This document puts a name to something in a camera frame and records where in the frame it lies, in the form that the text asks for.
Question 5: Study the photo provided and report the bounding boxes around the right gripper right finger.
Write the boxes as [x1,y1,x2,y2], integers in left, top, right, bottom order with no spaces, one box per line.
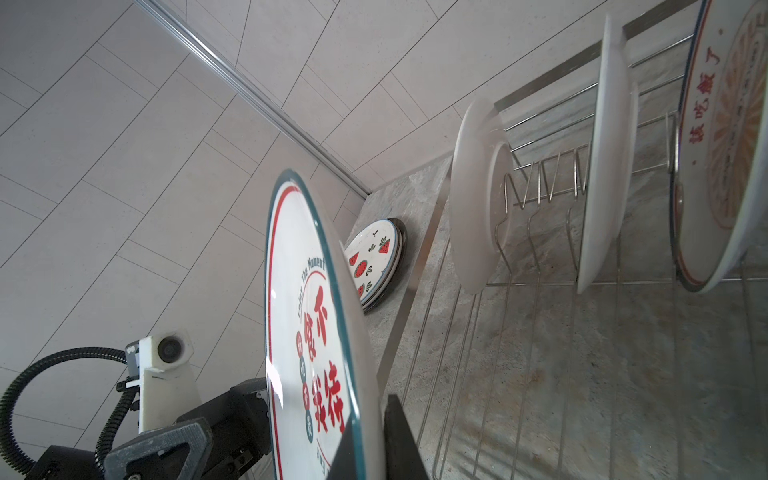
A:
[384,394,429,480]

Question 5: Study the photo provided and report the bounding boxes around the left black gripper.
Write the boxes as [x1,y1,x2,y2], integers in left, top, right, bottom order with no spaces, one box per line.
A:
[104,377,272,479]

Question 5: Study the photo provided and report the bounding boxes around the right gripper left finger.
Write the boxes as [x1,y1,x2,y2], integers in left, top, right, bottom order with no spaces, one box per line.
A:
[326,431,358,480]

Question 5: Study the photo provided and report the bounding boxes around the white plate fruit pattern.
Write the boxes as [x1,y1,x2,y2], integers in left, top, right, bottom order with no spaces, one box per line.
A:
[345,219,398,304]

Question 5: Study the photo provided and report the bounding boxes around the dark striped rim plate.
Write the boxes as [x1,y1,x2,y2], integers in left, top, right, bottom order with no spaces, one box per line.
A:
[371,225,408,310]

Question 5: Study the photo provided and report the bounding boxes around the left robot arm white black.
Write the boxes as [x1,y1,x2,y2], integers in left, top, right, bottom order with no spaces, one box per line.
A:
[25,377,272,479]

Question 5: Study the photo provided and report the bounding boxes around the white red patterned plate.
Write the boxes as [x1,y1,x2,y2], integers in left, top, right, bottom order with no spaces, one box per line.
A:
[449,98,513,294]

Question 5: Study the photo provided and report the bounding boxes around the brown patterned plate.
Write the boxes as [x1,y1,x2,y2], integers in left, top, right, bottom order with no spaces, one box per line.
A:
[577,15,639,294]

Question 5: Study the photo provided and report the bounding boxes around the left aluminium corner profile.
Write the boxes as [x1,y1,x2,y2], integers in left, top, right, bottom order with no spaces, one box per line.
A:
[135,0,372,197]

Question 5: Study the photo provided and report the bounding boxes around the sunburst pattern plate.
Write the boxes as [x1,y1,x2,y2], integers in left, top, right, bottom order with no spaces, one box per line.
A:
[670,1,767,294]

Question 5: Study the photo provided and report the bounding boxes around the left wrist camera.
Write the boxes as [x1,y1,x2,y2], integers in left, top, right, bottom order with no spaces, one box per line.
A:
[125,329,202,434]

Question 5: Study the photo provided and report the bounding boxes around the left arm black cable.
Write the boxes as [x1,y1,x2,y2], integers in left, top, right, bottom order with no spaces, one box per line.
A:
[0,345,140,476]

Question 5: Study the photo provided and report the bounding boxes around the metal wire dish rack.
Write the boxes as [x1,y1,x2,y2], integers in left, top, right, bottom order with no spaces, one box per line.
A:
[387,1,767,479]

